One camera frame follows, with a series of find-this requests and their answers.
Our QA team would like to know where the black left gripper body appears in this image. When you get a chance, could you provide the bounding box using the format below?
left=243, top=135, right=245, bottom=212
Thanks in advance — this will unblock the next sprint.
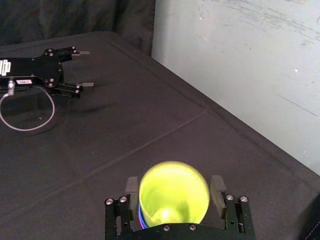
left=0, top=48, right=64, bottom=89

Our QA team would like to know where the purple plastic cup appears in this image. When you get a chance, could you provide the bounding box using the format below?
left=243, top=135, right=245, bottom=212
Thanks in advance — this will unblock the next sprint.
left=137, top=201, right=151, bottom=230

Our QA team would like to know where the thin grey gripper cable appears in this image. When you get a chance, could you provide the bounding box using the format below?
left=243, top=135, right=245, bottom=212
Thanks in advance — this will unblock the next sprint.
left=0, top=86, right=56, bottom=132

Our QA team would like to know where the black table cloth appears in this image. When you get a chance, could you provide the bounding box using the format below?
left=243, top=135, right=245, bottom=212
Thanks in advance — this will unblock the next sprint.
left=0, top=30, right=320, bottom=240

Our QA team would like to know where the yellow-green plastic cup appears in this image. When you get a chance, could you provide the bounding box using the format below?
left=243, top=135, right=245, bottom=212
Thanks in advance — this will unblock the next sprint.
left=138, top=161, right=210, bottom=229

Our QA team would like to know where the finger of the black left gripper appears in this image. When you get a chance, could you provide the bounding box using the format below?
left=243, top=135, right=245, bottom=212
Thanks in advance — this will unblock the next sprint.
left=57, top=45, right=90, bottom=63
left=52, top=81, right=95, bottom=100

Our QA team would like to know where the black fabric backdrop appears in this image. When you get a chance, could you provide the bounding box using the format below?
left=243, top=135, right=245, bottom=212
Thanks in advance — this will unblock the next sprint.
left=0, top=0, right=157, bottom=57

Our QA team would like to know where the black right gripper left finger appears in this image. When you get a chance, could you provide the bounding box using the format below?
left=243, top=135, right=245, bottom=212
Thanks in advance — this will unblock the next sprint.
left=104, top=176, right=141, bottom=238

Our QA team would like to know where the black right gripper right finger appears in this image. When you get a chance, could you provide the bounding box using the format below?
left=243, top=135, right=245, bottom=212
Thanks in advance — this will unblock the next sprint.
left=209, top=174, right=256, bottom=237

